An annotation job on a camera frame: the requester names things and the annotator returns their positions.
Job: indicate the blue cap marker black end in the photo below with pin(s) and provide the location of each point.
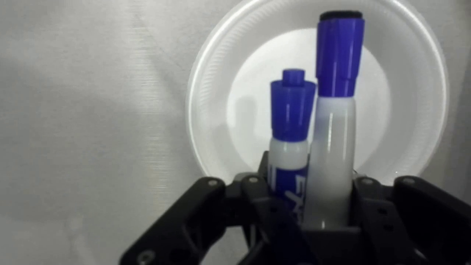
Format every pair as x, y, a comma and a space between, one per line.
336, 121

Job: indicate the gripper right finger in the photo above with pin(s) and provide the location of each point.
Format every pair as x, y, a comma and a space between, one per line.
408, 217

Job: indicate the blue cap marker with label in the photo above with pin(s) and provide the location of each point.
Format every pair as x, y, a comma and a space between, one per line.
292, 117

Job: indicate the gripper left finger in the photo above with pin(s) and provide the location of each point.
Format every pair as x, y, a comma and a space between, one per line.
206, 217

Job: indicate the white foam plate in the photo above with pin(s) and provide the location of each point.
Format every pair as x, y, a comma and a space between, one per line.
243, 92

